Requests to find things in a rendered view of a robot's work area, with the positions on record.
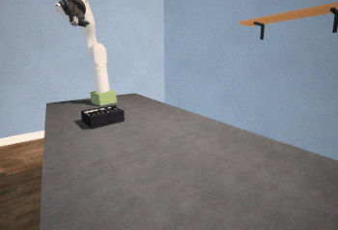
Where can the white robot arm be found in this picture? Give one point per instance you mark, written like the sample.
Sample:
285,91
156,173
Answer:
94,48

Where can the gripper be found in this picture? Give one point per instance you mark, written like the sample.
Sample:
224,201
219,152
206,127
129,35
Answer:
76,10

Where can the black lighting desk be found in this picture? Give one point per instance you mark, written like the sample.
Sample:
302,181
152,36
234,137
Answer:
95,118

